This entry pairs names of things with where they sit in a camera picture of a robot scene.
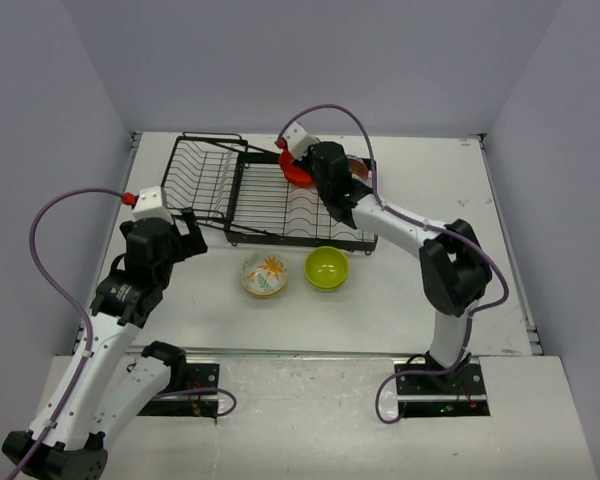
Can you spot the yellow sun pattern bowl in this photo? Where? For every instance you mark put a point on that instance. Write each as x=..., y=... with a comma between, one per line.
x=260, y=293

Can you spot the brown red patterned bowl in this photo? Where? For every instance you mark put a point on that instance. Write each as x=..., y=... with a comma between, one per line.
x=358, y=167

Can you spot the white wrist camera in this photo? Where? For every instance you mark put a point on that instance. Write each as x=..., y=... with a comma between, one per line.
x=151, y=203
x=298, y=140

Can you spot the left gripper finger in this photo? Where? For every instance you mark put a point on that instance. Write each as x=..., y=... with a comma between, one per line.
x=194, y=242
x=188, y=217

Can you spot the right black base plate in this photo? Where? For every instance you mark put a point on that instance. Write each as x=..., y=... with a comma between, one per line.
x=461, y=395

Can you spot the white floral pattern bowl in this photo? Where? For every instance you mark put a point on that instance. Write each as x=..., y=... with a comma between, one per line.
x=264, y=269

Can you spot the black wire dish rack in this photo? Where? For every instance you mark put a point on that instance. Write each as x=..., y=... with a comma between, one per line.
x=240, y=190

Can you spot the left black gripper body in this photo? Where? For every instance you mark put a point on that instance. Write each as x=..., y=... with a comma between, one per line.
x=177, y=253

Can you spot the orange bowl front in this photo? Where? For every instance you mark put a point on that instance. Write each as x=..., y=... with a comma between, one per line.
x=292, y=173

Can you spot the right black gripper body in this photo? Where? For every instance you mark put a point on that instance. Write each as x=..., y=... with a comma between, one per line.
x=325, y=192

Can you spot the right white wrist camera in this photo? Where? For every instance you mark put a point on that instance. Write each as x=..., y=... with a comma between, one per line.
x=298, y=140

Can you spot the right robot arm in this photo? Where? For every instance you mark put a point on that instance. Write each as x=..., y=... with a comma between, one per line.
x=453, y=272

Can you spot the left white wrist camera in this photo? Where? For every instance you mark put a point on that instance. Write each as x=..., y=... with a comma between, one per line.
x=151, y=203

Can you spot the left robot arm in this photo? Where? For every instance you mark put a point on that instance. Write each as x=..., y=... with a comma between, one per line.
x=71, y=437

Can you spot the lime green bowl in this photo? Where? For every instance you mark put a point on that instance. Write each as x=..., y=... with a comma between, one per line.
x=326, y=262
x=326, y=284

